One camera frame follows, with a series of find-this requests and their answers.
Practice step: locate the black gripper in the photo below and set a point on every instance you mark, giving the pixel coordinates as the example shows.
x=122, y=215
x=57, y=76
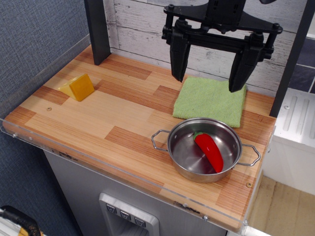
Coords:
x=222, y=25

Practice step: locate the red chili pepper toy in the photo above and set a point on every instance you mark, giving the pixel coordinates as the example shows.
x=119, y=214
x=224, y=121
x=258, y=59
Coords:
x=207, y=144

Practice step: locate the green cloth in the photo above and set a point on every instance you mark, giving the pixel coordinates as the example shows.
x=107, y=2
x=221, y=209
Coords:
x=208, y=98

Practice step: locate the white toy sink unit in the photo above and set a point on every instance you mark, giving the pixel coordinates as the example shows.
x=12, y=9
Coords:
x=290, y=158

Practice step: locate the yellow cheese wedge toy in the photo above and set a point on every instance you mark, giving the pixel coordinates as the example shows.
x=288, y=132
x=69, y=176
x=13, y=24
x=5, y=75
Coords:
x=78, y=88

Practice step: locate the grey toy fridge cabinet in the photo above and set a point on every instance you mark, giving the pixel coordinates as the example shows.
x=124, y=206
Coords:
x=82, y=187

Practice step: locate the silver ice dispenser panel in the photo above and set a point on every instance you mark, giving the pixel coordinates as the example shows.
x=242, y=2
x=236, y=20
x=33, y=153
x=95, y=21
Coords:
x=123, y=219

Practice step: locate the clear acrylic table guard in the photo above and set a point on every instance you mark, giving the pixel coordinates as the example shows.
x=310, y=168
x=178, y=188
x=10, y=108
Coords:
x=110, y=132

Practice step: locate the black yellow object bottom left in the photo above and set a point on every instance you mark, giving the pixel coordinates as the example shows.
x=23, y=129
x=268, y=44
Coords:
x=28, y=226

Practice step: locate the dark grey right post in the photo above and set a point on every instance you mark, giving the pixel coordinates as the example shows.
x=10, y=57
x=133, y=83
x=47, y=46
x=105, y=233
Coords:
x=293, y=56

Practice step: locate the dark grey post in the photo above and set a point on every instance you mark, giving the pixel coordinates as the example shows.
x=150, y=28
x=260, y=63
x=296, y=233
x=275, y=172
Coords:
x=293, y=56
x=98, y=30

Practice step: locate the steel pot with handles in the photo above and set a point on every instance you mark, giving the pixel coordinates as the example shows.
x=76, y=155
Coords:
x=190, y=161

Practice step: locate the dark grey left post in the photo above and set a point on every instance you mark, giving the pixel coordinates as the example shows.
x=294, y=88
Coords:
x=98, y=30

